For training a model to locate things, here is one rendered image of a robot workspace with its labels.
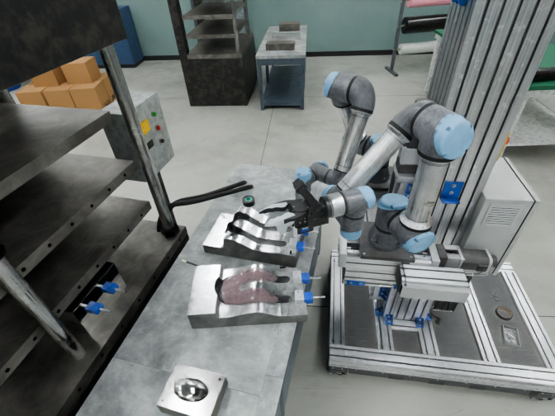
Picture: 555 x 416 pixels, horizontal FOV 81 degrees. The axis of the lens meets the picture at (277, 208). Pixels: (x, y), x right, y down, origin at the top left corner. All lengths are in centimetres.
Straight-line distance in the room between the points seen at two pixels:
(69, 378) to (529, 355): 232
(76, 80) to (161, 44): 282
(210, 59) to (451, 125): 466
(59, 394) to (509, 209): 193
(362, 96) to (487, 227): 79
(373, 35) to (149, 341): 732
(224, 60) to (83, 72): 217
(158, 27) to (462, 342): 785
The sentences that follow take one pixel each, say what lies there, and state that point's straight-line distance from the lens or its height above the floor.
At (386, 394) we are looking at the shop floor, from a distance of 230.
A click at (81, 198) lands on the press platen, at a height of 129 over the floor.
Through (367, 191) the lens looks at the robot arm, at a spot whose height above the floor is 147.
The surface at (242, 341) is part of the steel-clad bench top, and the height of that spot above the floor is 80.
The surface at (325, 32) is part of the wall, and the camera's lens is 786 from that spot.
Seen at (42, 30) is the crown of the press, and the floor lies 191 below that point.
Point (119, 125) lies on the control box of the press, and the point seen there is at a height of 141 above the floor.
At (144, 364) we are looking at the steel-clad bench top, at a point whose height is 80.
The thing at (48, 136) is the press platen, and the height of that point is 154.
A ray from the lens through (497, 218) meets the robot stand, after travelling 167.
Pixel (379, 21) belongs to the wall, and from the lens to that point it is 794.
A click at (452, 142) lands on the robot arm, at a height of 163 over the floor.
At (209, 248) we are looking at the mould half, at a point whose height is 84.
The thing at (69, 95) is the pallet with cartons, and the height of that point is 36.
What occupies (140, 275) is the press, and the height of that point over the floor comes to 79.
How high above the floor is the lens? 210
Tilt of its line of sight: 40 degrees down
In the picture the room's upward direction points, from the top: 3 degrees counter-clockwise
